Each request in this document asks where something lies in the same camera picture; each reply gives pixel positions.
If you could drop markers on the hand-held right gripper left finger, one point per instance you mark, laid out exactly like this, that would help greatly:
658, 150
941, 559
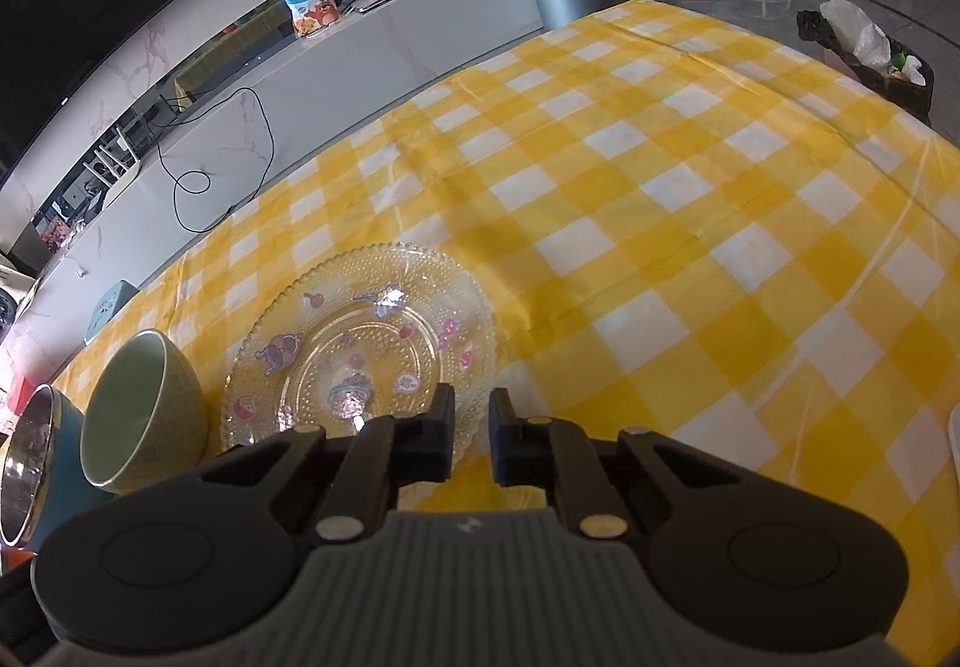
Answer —
443, 431

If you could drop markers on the yellow checked tablecloth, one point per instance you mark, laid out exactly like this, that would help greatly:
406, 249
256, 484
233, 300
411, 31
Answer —
637, 224

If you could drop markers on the black flat television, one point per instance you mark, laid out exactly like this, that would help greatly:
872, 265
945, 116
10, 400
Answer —
75, 0

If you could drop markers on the light blue stool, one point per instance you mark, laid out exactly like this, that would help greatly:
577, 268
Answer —
109, 311

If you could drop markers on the clear patterned glass plate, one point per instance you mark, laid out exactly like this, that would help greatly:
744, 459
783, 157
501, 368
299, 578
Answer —
352, 337

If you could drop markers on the red box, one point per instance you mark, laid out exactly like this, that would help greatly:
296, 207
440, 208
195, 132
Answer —
13, 401

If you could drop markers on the black bin with bags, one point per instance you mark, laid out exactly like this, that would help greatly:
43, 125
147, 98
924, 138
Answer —
862, 48

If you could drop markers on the silver flat device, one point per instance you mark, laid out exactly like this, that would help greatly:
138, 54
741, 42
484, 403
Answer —
379, 0

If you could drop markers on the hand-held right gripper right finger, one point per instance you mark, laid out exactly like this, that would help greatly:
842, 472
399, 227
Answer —
501, 438

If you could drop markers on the green ceramic bowl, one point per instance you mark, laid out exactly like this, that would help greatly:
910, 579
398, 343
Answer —
139, 412

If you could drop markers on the white router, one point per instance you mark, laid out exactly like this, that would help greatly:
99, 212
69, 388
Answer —
120, 168

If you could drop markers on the steel bowl with blue outside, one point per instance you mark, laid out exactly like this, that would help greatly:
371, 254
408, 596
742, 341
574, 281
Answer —
45, 479

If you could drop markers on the white television cabinet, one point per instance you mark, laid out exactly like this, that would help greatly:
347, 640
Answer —
337, 63

